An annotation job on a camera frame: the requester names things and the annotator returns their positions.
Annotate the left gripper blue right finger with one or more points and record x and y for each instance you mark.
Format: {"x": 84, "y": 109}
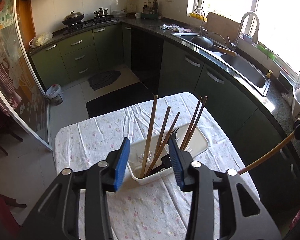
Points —
{"x": 177, "y": 162}

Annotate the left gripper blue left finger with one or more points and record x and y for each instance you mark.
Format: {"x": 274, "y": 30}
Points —
{"x": 120, "y": 167}

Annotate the black plastic fork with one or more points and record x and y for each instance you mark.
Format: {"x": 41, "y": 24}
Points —
{"x": 174, "y": 132}
{"x": 165, "y": 163}

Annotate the tan wooden chopstick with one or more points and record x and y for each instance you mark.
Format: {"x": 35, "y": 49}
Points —
{"x": 165, "y": 139}

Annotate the dark brown wooden chopstick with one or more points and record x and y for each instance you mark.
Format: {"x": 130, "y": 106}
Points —
{"x": 199, "y": 113}

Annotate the reddish wooden chopstick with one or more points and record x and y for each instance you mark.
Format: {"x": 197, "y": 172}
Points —
{"x": 268, "y": 155}

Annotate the chrome kitchen faucet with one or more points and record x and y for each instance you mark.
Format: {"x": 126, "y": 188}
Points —
{"x": 249, "y": 24}

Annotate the white plastic utensil basket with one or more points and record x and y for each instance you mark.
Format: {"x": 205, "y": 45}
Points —
{"x": 197, "y": 145}

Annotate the green lower cabinets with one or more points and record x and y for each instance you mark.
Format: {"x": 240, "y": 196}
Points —
{"x": 159, "y": 64}

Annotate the white floral tablecloth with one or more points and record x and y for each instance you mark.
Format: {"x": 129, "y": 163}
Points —
{"x": 144, "y": 208}

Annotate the stainless steel sink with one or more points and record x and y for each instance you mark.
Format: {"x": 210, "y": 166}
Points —
{"x": 240, "y": 68}

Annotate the dark floor mat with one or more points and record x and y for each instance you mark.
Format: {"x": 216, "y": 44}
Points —
{"x": 104, "y": 79}

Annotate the small trash bin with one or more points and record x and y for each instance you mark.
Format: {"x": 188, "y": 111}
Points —
{"x": 54, "y": 94}

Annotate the crumpled dish cloth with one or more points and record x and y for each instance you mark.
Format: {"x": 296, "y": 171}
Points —
{"x": 175, "y": 28}

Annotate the wooden cutting board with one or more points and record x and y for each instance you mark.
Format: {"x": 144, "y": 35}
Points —
{"x": 224, "y": 26}

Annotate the condiment bottles group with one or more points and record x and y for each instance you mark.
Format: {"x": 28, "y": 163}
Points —
{"x": 150, "y": 9}

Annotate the sliding glass door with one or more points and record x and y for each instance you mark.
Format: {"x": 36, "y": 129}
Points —
{"x": 21, "y": 96}

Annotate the white plastic bag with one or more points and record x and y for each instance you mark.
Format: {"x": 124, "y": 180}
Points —
{"x": 40, "y": 39}

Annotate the steel pot on stove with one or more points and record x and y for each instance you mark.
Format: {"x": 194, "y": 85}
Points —
{"x": 101, "y": 12}

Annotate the black wok with lid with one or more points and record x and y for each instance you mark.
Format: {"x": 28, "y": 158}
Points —
{"x": 73, "y": 18}

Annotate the black pan wooden handle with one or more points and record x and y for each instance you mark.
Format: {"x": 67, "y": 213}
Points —
{"x": 206, "y": 43}

